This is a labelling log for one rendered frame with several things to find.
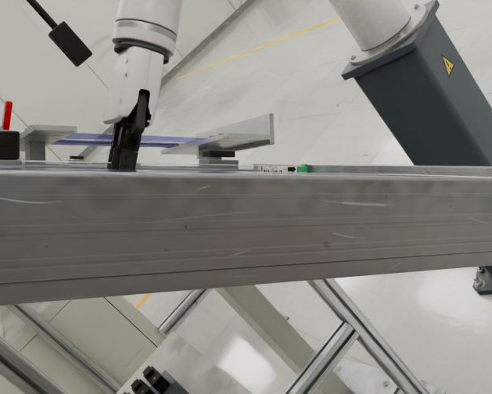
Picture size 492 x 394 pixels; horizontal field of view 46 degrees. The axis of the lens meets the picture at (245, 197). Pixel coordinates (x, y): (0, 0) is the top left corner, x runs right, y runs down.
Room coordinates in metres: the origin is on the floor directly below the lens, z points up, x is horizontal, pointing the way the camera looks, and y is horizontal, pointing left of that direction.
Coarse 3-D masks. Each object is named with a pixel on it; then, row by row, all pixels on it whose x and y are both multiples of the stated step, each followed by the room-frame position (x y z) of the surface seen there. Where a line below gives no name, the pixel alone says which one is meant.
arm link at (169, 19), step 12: (120, 0) 0.82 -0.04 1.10; (132, 0) 0.80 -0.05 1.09; (144, 0) 0.79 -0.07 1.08; (156, 0) 0.79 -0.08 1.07; (168, 0) 0.80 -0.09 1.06; (180, 0) 0.81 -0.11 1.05; (120, 12) 0.81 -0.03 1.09; (132, 12) 0.79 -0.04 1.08; (144, 12) 0.79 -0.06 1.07; (156, 12) 0.79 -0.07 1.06; (168, 12) 0.80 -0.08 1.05; (180, 12) 0.82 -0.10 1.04; (156, 24) 0.79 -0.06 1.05; (168, 24) 0.79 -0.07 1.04
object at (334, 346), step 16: (336, 336) 1.03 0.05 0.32; (352, 336) 1.02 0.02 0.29; (320, 352) 1.03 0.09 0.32; (336, 352) 1.02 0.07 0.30; (304, 368) 1.01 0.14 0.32; (320, 368) 0.99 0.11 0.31; (144, 384) 0.75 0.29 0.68; (160, 384) 0.74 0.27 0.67; (176, 384) 0.74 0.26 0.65; (288, 384) 1.01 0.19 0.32; (304, 384) 0.98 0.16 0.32; (320, 384) 0.99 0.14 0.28
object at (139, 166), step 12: (72, 168) 0.76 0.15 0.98; (84, 168) 0.76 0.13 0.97; (96, 168) 0.76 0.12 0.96; (108, 168) 0.77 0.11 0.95; (144, 168) 0.78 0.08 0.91; (156, 168) 0.78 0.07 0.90; (168, 168) 0.79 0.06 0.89; (180, 168) 0.79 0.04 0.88; (192, 168) 0.79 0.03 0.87; (204, 168) 0.80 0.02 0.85; (216, 168) 0.80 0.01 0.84; (228, 168) 0.81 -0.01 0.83; (240, 168) 0.81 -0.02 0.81; (252, 168) 0.81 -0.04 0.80; (300, 168) 0.83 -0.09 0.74
